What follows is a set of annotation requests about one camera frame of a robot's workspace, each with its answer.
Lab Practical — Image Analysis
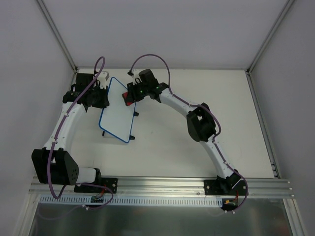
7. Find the red black whiteboard eraser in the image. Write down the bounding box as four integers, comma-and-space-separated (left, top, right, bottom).
122, 92, 129, 103

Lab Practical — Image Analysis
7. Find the blue framed whiteboard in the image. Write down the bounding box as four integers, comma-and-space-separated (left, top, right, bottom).
99, 77, 136, 144

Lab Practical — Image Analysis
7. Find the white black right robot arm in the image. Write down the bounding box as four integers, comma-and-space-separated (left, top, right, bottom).
122, 69, 248, 196

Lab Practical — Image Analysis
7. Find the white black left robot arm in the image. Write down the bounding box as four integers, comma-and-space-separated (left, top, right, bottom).
31, 71, 109, 192

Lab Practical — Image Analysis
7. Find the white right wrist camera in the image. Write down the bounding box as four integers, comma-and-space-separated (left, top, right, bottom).
127, 69, 142, 85

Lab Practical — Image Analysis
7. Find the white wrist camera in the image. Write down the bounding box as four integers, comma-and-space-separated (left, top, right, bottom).
96, 70, 109, 89
127, 69, 142, 85

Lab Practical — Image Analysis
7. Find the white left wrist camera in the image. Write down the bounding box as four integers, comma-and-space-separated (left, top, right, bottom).
96, 70, 109, 89

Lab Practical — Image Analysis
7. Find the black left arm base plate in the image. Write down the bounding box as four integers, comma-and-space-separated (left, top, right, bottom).
74, 177, 118, 194

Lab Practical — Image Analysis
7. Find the aluminium mounting rail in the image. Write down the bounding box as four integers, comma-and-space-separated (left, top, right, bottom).
28, 174, 295, 197

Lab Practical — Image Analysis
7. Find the left aluminium frame post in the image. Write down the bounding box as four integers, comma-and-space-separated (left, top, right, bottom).
35, 0, 77, 72

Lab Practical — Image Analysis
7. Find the aluminium frame post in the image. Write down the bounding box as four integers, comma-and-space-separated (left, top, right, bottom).
246, 0, 296, 74
35, 0, 77, 72

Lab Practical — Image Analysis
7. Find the white slotted cable duct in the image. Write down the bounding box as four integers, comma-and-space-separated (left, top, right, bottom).
39, 194, 223, 207

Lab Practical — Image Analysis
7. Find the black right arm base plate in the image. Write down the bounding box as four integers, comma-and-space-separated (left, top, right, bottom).
204, 178, 248, 196

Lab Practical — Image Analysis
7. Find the right aluminium frame post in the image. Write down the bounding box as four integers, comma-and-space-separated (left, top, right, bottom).
246, 0, 296, 74

